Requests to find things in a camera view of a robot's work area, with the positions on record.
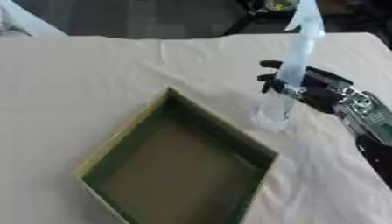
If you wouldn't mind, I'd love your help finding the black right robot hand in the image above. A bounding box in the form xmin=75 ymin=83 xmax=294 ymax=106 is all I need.
xmin=255 ymin=59 xmax=357 ymax=115

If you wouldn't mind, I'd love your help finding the clear plastic bottle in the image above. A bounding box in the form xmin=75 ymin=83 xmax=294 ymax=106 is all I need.
xmin=252 ymin=0 xmax=326 ymax=131

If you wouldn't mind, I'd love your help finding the open cardboard box green inside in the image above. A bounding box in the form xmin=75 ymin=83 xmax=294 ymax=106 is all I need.
xmin=73 ymin=86 xmax=281 ymax=224

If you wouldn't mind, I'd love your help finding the black tripod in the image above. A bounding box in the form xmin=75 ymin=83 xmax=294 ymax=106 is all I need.
xmin=221 ymin=0 xmax=304 ymax=37

